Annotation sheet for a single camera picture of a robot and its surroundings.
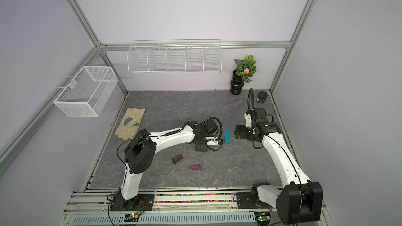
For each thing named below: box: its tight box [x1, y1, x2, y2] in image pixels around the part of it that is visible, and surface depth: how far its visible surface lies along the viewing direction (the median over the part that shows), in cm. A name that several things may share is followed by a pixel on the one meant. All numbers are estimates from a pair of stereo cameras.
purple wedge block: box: [188, 164, 201, 171], surface depth 85 cm
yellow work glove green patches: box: [115, 107, 146, 141], surface depth 103 cm
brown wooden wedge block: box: [171, 153, 184, 165], surface depth 89 cm
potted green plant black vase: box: [230, 54, 258, 95], surface depth 104 cm
